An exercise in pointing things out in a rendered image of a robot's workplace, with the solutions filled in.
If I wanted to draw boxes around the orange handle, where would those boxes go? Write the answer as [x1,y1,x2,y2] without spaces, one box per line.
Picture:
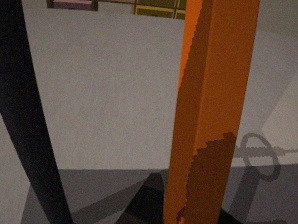
[162,0,259,224]

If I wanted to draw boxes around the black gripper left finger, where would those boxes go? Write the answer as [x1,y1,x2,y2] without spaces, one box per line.
[113,172,164,224]

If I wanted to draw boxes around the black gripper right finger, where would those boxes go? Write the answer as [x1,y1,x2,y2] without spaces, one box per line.
[166,177,241,224]

